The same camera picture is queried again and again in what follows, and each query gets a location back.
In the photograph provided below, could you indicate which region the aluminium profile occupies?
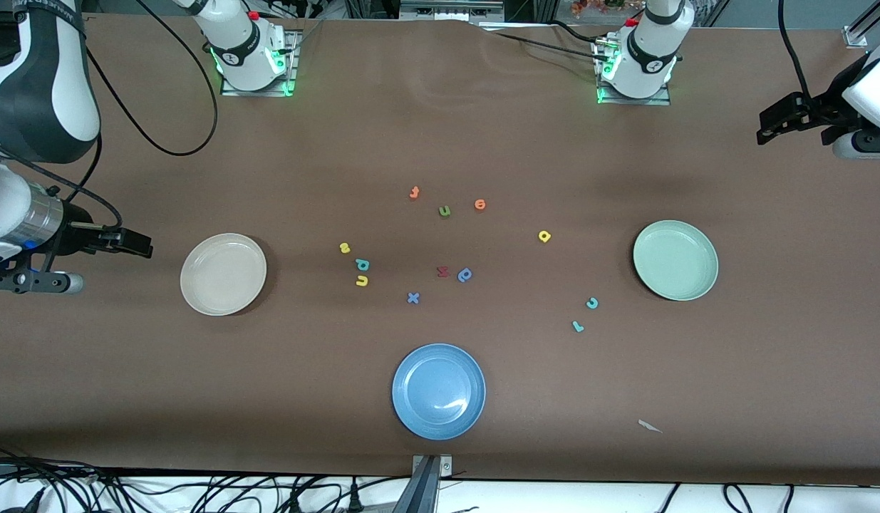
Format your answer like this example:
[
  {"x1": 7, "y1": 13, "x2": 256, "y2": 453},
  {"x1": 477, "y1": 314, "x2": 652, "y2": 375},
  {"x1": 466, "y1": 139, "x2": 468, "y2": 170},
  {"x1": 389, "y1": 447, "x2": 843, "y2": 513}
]
[{"x1": 842, "y1": 0, "x2": 880, "y2": 49}]

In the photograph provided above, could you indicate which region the blue round plate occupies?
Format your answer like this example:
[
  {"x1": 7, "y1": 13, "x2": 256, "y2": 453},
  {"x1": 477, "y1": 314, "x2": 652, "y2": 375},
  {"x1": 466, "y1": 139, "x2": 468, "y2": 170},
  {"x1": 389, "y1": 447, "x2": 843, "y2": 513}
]
[{"x1": 391, "y1": 343, "x2": 487, "y2": 441}]

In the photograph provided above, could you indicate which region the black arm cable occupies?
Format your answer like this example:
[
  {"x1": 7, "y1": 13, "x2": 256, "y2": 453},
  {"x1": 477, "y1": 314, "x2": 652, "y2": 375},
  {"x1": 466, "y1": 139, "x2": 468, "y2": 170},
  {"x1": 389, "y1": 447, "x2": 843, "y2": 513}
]
[
  {"x1": 0, "y1": 0, "x2": 219, "y2": 229},
  {"x1": 777, "y1": 0, "x2": 814, "y2": 100}
]

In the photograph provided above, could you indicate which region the grey metal camera mount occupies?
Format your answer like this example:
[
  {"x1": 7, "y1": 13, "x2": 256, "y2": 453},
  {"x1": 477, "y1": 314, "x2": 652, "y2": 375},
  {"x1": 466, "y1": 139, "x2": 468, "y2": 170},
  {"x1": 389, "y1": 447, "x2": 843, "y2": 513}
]
[{"x1": 391, "y1": 454, "x2": 455, "y2": 513}]

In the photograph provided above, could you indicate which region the grey metal frame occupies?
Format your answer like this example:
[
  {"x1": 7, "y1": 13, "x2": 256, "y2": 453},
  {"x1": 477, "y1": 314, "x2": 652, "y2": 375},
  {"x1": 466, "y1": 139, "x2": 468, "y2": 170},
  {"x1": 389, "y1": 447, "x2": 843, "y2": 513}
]
[{"x1": 400, "y1": 0, "x2": 504, "y2": 22}]

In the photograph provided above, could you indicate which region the green round plate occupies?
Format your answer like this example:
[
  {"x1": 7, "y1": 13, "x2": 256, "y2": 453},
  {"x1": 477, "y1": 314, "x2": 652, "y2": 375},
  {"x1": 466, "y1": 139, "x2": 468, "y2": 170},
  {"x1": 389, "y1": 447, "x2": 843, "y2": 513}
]
[{"x1": 632, "y1": 219, "x2": 720, "y2": 302}]

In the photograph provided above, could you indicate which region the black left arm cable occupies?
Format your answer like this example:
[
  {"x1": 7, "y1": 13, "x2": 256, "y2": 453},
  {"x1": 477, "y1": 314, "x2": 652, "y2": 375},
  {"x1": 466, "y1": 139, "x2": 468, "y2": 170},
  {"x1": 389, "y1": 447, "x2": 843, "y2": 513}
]
[{"x1": 777, "y1": 0, "x2": 814, "y2": 100}]

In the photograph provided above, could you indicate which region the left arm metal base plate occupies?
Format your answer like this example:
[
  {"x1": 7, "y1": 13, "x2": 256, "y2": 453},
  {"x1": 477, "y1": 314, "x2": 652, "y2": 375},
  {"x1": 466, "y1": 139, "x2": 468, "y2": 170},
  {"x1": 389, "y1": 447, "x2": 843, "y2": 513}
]
[{"x1": 595, "y1": 36, "x2": 673, "y2": 106}]

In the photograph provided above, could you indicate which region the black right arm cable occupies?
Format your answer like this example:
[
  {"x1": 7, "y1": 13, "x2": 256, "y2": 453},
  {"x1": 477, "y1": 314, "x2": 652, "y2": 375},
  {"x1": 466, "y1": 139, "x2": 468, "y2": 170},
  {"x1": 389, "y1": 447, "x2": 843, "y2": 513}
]
[{"x1": 0, "y1": 0, "x2": 219, "y2": 229}]

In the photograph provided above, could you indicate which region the brown table cover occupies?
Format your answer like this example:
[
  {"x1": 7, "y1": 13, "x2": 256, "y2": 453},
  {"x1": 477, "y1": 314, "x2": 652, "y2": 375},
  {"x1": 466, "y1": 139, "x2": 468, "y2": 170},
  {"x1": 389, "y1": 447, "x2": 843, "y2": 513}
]
[{"x1": 0, "y1": 14, "x2": 880, "y2": 487}]

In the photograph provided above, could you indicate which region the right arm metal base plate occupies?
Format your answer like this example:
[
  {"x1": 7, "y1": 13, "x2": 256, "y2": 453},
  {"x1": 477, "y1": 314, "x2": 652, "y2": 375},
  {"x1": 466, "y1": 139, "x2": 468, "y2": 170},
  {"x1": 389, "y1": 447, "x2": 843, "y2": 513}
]
[{"x1": 220, "y1": 30, "x2": 301, "y2": 98}]

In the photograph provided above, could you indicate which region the beige round plate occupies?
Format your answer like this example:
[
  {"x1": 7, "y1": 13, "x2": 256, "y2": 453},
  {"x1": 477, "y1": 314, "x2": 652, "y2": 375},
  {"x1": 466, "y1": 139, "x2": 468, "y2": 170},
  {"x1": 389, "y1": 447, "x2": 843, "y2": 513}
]
[{"x1": 180, "y1": 233, "x2": 268, "y2": 316}]

